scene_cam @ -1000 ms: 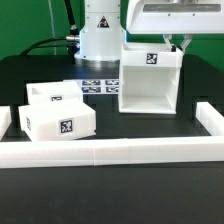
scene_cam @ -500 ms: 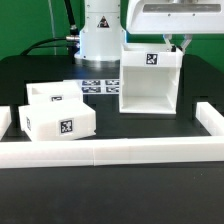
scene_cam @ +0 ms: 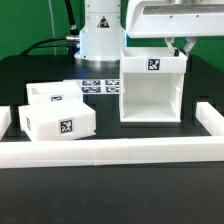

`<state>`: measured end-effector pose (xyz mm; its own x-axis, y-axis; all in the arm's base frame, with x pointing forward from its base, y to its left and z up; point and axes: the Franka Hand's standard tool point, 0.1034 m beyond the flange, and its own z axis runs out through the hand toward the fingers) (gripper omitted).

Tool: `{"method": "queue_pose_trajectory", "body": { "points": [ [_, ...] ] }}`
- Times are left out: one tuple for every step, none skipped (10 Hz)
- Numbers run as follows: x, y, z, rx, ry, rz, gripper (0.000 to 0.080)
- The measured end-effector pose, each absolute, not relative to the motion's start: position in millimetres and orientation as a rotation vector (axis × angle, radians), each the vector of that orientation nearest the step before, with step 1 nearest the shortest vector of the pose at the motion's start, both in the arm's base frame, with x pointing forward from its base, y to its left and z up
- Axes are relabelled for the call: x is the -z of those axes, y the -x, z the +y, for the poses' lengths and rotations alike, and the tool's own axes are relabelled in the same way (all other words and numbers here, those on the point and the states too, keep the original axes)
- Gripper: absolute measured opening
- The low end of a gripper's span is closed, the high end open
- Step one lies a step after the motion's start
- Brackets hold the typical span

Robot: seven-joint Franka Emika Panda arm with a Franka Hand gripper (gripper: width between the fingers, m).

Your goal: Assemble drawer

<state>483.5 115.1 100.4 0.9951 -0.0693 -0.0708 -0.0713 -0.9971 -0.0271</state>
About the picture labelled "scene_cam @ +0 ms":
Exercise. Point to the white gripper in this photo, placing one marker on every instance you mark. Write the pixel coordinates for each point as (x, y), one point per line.
(175, 18)

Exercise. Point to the white drawer cabinet frame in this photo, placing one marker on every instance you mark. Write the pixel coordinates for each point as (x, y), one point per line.
(151, 84)

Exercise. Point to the white front drawer box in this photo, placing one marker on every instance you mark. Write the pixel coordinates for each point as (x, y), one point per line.
(57, 120)

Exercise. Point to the white drawer box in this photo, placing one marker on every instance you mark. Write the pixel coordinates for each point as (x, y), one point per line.
(57, 120)
(53, 91)

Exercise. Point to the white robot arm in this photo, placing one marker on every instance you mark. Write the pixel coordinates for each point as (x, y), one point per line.
(104, 34)

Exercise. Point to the white right barrier block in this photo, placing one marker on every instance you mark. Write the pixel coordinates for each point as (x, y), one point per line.
(210, 118)

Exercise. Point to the white barrier block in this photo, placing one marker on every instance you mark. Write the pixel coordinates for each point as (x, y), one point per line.
(210, 118)
(5, 119)

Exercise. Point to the white marker tag sheet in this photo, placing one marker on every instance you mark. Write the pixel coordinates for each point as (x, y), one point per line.
(99, 86)

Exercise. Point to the white left barrier block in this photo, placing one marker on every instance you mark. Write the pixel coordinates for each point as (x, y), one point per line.
(5, 119)

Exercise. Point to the white front barrier rail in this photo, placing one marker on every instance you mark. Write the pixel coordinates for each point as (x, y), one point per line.
(111, 152)

